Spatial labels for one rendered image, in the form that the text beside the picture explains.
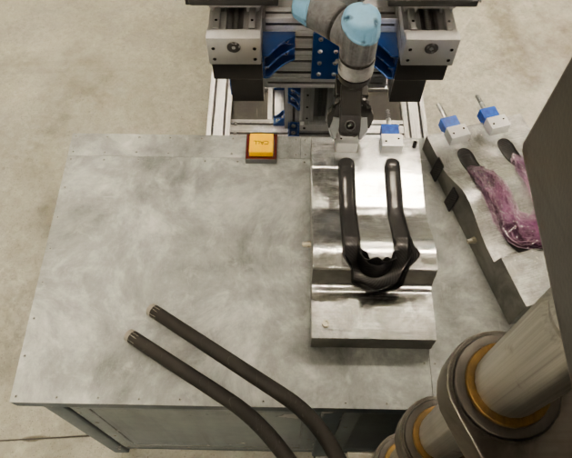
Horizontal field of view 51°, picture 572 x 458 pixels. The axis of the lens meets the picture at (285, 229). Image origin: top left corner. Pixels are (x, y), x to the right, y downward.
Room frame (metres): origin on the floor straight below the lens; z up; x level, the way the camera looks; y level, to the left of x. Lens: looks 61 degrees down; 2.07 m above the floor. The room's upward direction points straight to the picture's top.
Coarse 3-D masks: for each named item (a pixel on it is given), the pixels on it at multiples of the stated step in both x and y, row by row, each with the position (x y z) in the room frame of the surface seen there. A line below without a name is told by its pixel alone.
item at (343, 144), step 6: (336, 138) 0.88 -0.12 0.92; (342, 138) 0.88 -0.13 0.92; (348, 138) 0.88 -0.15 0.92; (354, 138) 0.88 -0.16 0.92; (336, 144) 0.86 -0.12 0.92; (342, 144) 0.86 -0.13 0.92; (348, 144) 0.86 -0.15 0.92; (354, 144) 0.86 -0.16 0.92; (336, 150) 0.86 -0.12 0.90; (342, 150) 0.86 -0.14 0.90; (348, 150) 0.86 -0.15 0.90; (354, 150) 0.86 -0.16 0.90
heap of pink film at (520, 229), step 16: (512, 160) 0.85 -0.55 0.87; (480, 176) 0.78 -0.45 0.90; (496, 176) 0.77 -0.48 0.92; (496, 192) 0.73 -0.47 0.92; (496, 208) 0.70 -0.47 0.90; (512, 208) 0.70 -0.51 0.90; (496, 224) 0.67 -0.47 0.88; (512, 224) 0.66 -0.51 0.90; (528, 224) 0.66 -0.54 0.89; (512, 240) 0.62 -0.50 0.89; (528, 240) 0.62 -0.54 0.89
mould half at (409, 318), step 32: (320, 160) 0.84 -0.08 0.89; (384, 160) 0.84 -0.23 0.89; (416, 160) 0.84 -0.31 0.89; (320, 192) 0.75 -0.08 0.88; (384, 192) 0.75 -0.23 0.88; (416, 192) 0.75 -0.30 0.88; (320, 224) 0.65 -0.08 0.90; (384, 224) 0.65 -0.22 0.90; (416, 224) 0.66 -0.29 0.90; (320, 256) 0.56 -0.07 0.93; (384, 256) 0.56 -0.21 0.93; (320, 288) 0.52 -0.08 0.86; (352, 288) 0.52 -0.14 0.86; (416, 288) 0.52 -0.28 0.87; (320, 320) 0.45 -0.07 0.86; (352, 320) 0.45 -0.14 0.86; (384, 320) 0.45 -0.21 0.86; (416, 320) 0.45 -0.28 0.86
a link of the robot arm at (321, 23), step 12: (300, 0) 0.98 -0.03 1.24; (312, 0) 0.97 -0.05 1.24; (324, 0) 0.97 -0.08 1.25; (336, 0) 0.97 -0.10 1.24; (348, 0) 0.99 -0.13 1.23; (300, 12) 0.96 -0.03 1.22; (312, 12) 0.95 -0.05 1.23; (324, 12) 0.94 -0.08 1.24; (336, 12) 0.94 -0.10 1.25; (312, 24) 0.94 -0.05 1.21; (324, 24) 0.93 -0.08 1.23; (324, 36) 0.92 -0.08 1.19
